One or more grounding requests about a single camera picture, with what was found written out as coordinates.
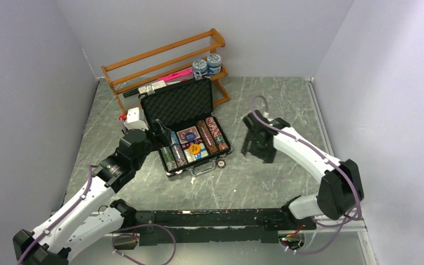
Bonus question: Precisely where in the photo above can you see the light blue chip stack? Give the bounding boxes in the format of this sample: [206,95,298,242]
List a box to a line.
[171,131,180,146]

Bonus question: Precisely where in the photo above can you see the blue small blind button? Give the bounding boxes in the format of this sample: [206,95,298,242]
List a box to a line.
[184,132,197,142]

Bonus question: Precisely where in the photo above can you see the orange big blind button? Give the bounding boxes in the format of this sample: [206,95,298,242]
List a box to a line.
[189,144,202,155]

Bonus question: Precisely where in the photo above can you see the blue Texas Hold'em card deck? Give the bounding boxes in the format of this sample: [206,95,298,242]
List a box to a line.
[183,144,209,163]

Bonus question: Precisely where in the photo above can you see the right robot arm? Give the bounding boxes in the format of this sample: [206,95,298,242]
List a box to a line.
[241,110,364,229]

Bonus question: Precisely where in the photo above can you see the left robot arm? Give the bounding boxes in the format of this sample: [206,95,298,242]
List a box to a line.
[13,119,171,264]

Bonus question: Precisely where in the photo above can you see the red playing card deck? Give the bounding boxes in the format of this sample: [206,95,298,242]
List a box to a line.
[176,126,201,144]

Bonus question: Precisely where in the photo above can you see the green chip stack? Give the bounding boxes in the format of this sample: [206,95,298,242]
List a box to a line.
[160,146,178,171]

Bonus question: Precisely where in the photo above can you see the blue orange chip stack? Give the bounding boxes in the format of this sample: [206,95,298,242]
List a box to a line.
[171,145,188,167]

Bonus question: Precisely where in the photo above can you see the black poker chip case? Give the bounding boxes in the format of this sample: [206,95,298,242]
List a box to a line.
[139,78,232,177]

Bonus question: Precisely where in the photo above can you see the red white chip stack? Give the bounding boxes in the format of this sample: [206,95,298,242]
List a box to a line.
[205,116,230,151]

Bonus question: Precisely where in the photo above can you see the brown orange chip stack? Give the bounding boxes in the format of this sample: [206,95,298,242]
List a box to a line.
[197,120,219,155]

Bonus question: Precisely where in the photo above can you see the pink highlighter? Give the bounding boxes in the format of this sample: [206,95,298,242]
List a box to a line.
[157,68,193,83]

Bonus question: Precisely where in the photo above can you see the blue tin left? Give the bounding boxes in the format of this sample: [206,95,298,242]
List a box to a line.
[192,59,208,78]

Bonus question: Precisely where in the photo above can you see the blue tin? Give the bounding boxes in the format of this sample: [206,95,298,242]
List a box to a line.
[206,53,222,75]
[192,59,208,78]

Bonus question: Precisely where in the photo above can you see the blue tin right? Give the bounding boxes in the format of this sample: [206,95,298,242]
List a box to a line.
[206,53,222,75]

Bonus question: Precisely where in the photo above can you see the wooden shelf rack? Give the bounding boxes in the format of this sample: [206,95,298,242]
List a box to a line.
[101,28,226,114]

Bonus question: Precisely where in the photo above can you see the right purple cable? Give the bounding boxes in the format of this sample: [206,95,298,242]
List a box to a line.
[250,96,363,256]

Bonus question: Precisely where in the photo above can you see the purple cable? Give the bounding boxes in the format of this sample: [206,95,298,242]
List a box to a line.
[250,96,363,256]
[16,165,98,265]

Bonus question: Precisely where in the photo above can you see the single chip by handle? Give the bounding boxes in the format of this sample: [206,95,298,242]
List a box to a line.
[217,160,226,168]

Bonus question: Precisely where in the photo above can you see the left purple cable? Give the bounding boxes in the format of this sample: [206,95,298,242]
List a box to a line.
[16,165,98,265]

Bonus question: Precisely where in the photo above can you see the black base frame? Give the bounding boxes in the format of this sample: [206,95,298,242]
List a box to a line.
[120,208,316,246]

